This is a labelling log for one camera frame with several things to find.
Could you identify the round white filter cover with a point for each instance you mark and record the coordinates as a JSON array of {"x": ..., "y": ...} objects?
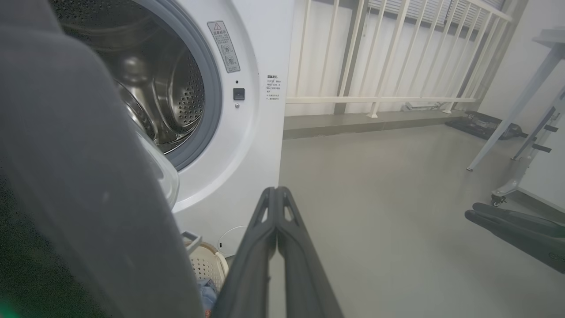
[{"x": 231, "y": 240}]

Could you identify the grey rubber door gasket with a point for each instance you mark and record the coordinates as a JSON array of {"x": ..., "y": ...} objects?
[{"x": 212, "y": 88}]

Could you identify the white front-load washing machine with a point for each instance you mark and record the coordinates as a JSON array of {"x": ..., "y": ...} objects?
[{"x": 265, "y": 44}]

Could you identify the grey warning sticker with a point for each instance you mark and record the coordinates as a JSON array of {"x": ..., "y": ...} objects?
[{"x": 224, "y": 46}]

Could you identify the white slanted table frame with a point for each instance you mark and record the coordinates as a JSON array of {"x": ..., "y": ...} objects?
[{"x": 517, "y": 102}]

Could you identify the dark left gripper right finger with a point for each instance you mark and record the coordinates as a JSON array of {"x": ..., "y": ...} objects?
[{"x": 304, "y": 282}]

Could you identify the cream perforated laundry basket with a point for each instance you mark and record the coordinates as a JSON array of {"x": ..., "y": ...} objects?
[{"x": 207, "y": 263}]

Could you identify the steel perforated washer drum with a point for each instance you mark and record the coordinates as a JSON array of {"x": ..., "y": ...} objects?
[{"x": 185, "y": 97}]

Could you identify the black flat floor device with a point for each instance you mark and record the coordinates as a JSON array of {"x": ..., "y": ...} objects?
[{"x": 481, "y": 126}]

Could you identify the white metal railing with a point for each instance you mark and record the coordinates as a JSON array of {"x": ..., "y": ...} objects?
[{"x": 331, "y": 100}]

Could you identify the white rolling panel stand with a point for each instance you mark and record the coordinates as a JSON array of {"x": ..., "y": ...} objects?
[{"x": 547, "y": 176}]

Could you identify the blue bear print garment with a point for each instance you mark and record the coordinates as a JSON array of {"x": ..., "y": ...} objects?
[{"x": 207, "y": 293}]

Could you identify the grey washing machine door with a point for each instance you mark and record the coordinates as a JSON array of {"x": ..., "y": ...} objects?
[{"x": 66, "y": 176}]

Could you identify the black door lock socket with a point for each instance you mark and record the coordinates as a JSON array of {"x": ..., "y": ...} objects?
[{"x": 239, "y": 94}]

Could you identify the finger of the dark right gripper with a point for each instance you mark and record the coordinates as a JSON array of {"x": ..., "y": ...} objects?
[
  {"x": 529, "y": 245},
  {"x": 521, "y": 218}
]

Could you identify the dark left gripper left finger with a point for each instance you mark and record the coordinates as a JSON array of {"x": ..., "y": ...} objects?
[{"x": 247, "y": 274}]

